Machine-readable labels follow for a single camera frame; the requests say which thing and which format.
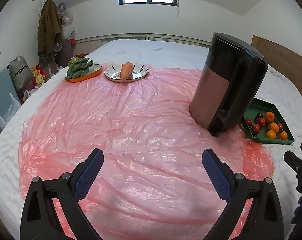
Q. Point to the green square tray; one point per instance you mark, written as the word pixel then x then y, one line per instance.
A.
pixel 276 142

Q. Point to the light blue suitcase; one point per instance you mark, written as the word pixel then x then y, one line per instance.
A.
pixel 1 90

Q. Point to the orange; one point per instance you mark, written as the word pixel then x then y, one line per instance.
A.
pixel 283 135
pixel 269 116
pixel 271 134
pixel 274 127

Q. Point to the carrot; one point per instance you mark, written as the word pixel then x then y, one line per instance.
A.
pixel 126 71

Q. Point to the yellow and red boxes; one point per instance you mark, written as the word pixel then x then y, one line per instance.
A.
pixel 39 76

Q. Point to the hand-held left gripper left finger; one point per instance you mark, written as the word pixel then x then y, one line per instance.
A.
pixel 89 173

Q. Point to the pink plastic sheet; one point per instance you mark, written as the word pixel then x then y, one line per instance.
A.
pixel 128 130

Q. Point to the white striped plate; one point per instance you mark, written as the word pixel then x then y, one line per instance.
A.
pixel 141 71

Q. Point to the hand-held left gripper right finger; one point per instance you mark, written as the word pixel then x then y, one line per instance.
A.
pixel 217 177

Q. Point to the dark purple plum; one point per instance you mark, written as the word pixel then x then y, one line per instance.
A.
pixel 259 115

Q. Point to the small red apple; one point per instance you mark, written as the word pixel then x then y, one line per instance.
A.
pixel 261 121
pixel 280 126
pixel 248 121
pixel 256 128

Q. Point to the grey printed bag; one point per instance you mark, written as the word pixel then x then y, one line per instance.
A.
pixel 19 72

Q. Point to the olive green coat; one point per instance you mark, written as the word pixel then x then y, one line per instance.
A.
pixel 48 27

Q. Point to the small white fan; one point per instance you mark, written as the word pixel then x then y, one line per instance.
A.
pixel 61 7

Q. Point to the person's right hand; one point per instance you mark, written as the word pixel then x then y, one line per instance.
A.
pixel 301 210

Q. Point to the purple bin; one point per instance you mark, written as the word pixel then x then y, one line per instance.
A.
pixel 64 53

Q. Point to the orange oval dish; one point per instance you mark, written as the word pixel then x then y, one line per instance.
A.
pixel 94 70

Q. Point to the white radiator cover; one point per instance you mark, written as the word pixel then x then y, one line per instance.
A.
pixel 91 43

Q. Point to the white bed duvet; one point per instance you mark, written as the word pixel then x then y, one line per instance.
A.
pixel 166 52

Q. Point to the bok choy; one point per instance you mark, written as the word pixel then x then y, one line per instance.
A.
pixel 78 67

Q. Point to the wooden headboard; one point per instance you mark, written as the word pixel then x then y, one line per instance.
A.
pixel 278 52

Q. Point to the pile of plastic bags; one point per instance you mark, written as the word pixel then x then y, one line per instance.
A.
pixel 67 27

